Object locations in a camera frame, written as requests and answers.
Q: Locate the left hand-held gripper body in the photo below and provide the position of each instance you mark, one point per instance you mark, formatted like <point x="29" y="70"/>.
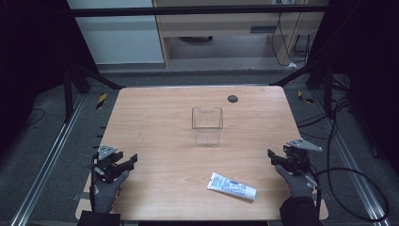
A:
<point x="106" y="151"/>

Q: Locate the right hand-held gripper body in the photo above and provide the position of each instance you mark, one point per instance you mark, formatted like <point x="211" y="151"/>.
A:
<point x="299" y="157"/>

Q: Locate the white toothpaste tube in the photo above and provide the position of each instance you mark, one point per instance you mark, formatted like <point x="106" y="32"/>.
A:
<point x="231" y="186"/>

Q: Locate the clear plastic container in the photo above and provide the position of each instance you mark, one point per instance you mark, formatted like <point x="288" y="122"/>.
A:
<point x="207" y="125"/>

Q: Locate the person's right hand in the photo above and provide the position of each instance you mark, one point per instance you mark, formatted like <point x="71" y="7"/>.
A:
<point x="298" y="185"/>

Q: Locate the yellow black hazard tape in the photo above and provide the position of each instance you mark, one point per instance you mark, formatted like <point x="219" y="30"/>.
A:
<point x="101" y="101"/>
<point x="305" y="98"/>

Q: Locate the dark round table grommet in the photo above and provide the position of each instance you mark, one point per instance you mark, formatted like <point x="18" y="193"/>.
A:
<point x="232" y="99"/>

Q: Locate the white cabinet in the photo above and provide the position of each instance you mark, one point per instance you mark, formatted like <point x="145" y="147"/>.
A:
<point x="119" y="37"/>

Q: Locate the light wooden desk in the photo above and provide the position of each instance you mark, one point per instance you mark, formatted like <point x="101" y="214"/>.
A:
<point x="219" y="26"/>

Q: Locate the aluminium floor rail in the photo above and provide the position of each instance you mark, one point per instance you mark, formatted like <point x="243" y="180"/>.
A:
<point x="47" y="163"/>
<point x="354" y="169"/>

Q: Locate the black metal frame stand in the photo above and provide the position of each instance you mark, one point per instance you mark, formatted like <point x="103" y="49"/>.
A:
<point x="328" y="91"/>
<point x="67" y="94"/>

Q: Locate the black horizontal frame bar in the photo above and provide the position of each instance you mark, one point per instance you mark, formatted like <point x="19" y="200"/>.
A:
<point x="188" y="11"/>

